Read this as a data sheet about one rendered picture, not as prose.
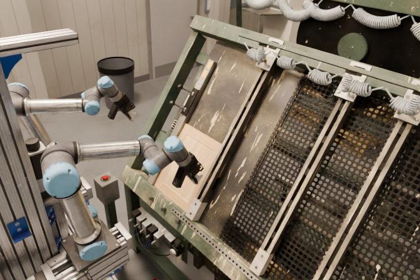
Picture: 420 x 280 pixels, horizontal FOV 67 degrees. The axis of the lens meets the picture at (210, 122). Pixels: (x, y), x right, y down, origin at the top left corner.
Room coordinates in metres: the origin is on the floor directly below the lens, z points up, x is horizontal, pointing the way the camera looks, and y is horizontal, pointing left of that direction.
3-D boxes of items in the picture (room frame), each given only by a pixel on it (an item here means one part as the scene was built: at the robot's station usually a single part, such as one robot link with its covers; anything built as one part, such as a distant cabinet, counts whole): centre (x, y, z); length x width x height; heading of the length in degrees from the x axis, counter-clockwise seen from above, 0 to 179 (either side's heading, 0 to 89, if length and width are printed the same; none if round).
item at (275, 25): (7.33, -1.63, 0.68); 2.90 x 0.75 x 1.37; 134
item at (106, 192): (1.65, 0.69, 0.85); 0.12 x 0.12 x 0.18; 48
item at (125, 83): (4.37, 1.42, 0.35); 0.52 x 0.52 x 0.69
